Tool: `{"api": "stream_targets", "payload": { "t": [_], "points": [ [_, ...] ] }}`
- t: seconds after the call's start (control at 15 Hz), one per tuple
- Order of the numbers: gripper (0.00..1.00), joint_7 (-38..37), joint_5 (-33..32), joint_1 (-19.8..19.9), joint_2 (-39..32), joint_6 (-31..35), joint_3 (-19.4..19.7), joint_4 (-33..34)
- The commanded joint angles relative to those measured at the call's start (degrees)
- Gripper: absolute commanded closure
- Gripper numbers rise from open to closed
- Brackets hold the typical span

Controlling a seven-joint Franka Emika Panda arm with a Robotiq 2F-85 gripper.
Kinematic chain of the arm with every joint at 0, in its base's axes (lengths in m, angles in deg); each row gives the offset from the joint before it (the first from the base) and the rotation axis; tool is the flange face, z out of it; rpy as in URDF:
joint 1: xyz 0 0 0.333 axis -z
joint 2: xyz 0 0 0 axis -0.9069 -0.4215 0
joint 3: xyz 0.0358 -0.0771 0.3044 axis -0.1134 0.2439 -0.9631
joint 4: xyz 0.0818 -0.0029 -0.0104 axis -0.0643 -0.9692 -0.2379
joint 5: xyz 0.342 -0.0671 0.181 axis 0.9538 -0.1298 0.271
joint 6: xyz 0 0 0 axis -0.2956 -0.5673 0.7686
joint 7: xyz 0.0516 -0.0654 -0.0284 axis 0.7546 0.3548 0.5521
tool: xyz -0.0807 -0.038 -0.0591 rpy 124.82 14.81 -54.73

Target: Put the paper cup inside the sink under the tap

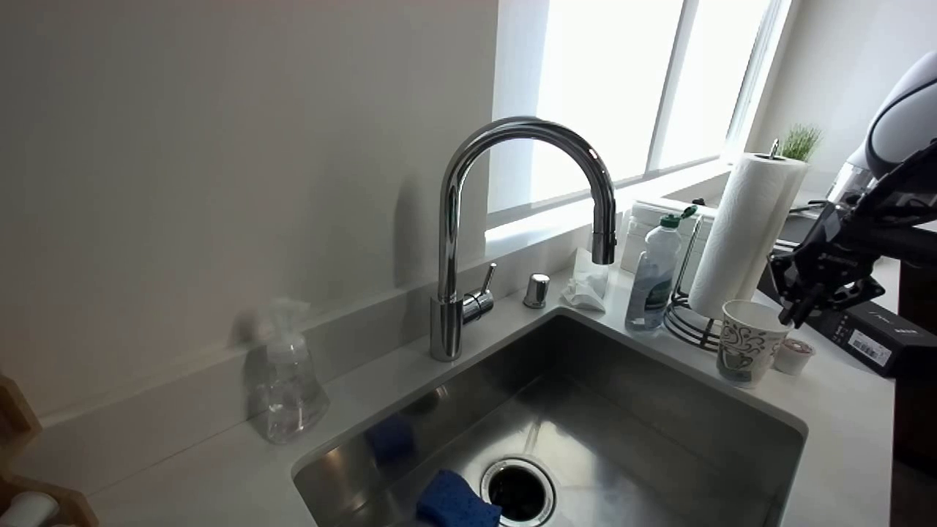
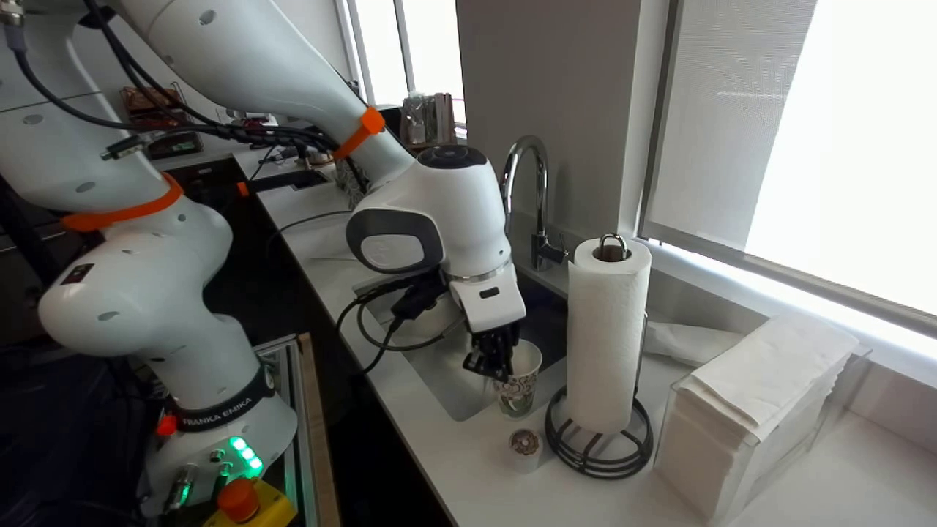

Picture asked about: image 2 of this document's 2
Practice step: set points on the stack of white napkins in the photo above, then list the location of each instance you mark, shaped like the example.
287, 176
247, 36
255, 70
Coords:
751, 419

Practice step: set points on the window with white blind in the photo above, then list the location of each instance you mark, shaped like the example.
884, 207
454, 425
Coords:
839, 149

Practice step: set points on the white paper towel roll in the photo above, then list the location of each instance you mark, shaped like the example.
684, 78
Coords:
606, 333

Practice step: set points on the small coffee pod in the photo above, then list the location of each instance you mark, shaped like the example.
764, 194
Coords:
526, 450

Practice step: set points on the chrome gooseneck faucet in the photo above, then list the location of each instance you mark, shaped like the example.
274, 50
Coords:
546, 216

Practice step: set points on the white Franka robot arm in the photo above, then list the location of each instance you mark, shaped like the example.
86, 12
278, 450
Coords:
146, 282

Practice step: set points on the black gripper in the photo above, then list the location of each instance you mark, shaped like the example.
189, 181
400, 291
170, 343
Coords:
492, 343

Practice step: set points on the patterned paper cup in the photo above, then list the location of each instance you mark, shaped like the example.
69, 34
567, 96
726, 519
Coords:
523, 390

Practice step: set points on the red yellow emergency stop button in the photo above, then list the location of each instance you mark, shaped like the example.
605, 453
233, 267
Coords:
244, 501

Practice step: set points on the wooden frame panel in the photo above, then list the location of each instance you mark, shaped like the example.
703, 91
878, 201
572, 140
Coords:
310, 440

